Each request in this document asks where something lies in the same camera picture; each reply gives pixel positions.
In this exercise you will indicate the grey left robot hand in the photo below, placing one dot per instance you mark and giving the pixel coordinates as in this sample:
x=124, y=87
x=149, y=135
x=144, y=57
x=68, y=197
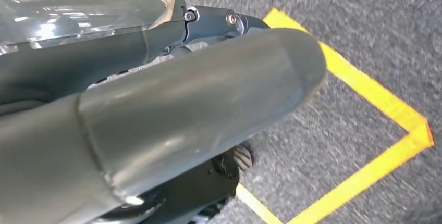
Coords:
x=172, y=112

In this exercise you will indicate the yellow floor tape square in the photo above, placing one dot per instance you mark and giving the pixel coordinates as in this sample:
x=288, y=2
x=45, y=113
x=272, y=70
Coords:
x=362, y=88

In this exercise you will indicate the black robot leg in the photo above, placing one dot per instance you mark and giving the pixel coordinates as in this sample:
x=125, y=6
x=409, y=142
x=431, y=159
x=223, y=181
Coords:
x=193, y=188

